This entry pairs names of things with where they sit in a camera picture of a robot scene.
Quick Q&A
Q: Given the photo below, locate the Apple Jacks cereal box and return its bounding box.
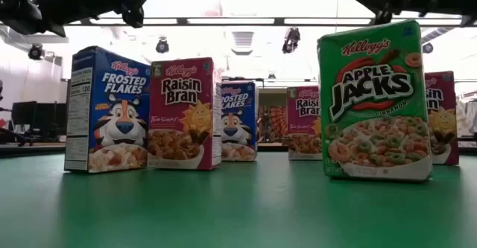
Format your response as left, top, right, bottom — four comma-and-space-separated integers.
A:
316, 19, 434, 182

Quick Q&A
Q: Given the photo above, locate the Frosted Flakes cereal box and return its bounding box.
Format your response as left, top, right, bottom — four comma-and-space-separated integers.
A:
220, 80, 259, 162
63, 45, 152, 174

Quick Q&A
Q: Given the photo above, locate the Raisin Bran cereal box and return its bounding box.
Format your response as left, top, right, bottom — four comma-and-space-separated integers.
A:
285, 86, 323, 162
147, 57, 224, 171
425, 71, 460, 166

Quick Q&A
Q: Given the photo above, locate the ceiling air vent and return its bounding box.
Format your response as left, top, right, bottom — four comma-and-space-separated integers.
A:
230, 31, 255, 57

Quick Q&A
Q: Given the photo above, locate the orange mandala tapestry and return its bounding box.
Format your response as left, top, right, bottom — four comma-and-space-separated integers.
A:
270, 105, 288, 138

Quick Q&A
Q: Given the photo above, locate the black computer monitor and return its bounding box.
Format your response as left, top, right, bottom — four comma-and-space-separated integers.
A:
35, 102, 68, 141
10, 101, 37, 130

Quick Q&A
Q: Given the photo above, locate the green table mat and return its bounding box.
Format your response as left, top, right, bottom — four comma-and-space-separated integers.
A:
0, 150, 477, 248

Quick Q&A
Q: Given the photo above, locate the black hanging camera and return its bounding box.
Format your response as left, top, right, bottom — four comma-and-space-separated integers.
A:
282, 27, 301, 54

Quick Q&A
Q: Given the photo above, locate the black metal table frame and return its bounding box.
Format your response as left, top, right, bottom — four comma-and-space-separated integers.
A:
0, 142, 477, 158

